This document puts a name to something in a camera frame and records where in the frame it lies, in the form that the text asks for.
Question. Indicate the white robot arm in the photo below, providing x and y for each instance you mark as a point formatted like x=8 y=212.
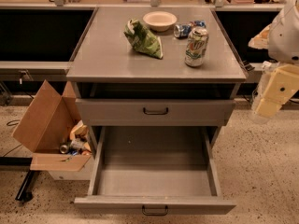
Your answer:
x=280 y=37

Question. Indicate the closed grey top drawer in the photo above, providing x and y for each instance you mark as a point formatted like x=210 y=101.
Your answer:
x=138 y=112

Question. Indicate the brown cardboard box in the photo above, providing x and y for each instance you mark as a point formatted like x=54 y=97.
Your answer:
x=46 y=125

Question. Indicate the black table leg base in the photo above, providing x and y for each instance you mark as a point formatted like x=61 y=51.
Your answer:
x=24 y=193

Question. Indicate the open grey middle drawer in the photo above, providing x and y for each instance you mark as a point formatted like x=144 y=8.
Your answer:
x=154 y=171

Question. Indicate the white paper bowl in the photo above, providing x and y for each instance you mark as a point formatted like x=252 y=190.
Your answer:
x=159 y=21

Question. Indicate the green white 7up can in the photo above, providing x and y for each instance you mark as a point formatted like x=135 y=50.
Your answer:
x=196 y=46

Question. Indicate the green chip bag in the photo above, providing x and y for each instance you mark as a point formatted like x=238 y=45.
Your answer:
x=142 y=39

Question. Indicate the blue Pepsi can lying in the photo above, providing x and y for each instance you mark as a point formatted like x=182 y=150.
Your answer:
x=182 y=30

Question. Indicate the grey drawer cabinet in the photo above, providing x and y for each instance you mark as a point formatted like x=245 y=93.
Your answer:
x=106 y=66

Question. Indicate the silver can in box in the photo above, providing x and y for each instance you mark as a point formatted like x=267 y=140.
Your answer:
x=64 y=148

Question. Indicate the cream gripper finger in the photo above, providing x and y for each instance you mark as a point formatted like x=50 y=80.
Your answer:
x=275 y=89

